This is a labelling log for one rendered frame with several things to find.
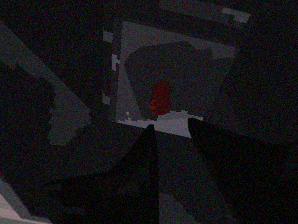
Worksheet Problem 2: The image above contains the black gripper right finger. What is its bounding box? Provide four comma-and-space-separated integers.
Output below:
188, 118, 298, 224

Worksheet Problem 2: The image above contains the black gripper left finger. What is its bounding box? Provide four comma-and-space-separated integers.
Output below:
35, 124, 159, 224

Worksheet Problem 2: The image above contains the dark red peg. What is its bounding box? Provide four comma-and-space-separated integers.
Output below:
150, 82, 170, 115

